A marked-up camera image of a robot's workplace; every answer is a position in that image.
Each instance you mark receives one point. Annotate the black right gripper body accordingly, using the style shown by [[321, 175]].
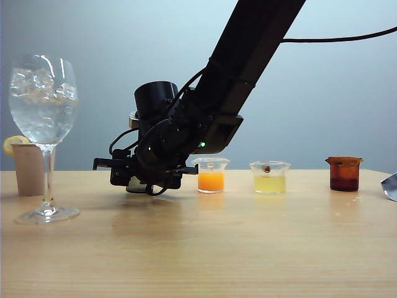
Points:
[[119, 172]]

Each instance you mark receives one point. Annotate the smoky grey measuring cup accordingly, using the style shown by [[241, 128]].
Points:
[[135, 184]]

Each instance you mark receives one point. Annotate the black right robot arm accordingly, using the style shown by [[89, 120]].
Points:
[[245, 46]]

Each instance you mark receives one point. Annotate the beige paper cup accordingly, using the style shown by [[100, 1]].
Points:
[[28, 170]]

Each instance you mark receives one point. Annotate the clear cup with orange juice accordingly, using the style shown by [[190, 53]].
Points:
[[214, 181]]

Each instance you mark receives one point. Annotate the clear cup with yellow juice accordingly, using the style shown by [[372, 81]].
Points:
[[270, 183]]

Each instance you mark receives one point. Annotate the amber measuring cup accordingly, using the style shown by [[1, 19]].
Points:
[[343, 177]]

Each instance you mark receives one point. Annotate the wine glass with ice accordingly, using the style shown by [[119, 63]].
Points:
[[43, 118]]

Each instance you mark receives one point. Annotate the yellow lemon slice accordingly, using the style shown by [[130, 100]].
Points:
[[10, 145]]

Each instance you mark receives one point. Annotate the stainless steel ice scoop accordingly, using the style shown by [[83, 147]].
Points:
[[390, 187]]

